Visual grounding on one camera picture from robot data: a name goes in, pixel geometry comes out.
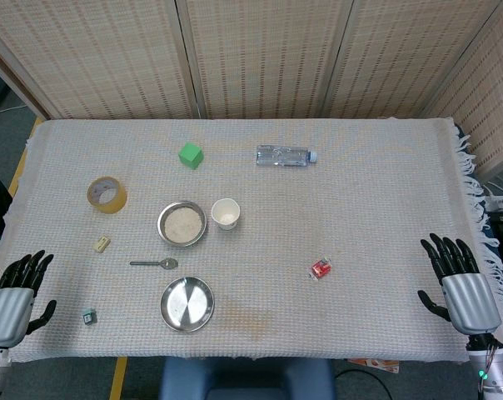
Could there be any right robot hand grey black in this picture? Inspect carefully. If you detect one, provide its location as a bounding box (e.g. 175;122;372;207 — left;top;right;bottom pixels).
417;232;503;336

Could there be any left robot hand grey black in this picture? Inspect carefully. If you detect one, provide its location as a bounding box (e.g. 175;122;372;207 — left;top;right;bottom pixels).
0;249;57;348

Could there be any metal spoon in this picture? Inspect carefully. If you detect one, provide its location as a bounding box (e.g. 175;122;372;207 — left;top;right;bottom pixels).
129;257;180;270

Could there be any steel bowl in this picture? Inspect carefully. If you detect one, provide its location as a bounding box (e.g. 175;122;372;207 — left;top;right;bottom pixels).
157;201;208;248

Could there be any flat steel plate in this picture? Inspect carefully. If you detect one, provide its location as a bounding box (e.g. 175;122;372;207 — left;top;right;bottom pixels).
159;276;216;333

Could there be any white paper cup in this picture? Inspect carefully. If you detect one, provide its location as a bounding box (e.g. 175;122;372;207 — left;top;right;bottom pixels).
211;197;241;232

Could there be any orange printed paper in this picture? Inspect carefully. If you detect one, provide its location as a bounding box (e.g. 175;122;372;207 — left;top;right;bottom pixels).
346;357;402;373

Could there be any white woven table cloth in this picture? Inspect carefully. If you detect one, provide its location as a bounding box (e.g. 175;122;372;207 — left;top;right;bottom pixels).
0;117;503;364

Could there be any red snack packet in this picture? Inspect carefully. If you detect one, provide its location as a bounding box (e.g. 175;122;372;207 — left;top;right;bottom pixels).
306;257;334;283

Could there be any yellow packing tape roll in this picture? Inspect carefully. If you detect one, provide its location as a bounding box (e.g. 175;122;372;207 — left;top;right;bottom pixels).
87;176;128;216

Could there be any clear plastic water bottle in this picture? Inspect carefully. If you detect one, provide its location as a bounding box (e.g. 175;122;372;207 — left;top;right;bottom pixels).
256;144;318;169

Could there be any green cube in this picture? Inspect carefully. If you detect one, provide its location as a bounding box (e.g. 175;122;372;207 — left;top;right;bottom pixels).
177;142;205;170

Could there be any bamboo folding screen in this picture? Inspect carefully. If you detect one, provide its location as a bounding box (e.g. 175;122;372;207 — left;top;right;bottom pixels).
0;0;503;178

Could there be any black floor cable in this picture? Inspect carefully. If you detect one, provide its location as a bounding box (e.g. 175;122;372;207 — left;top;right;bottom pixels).
333;367;389;400

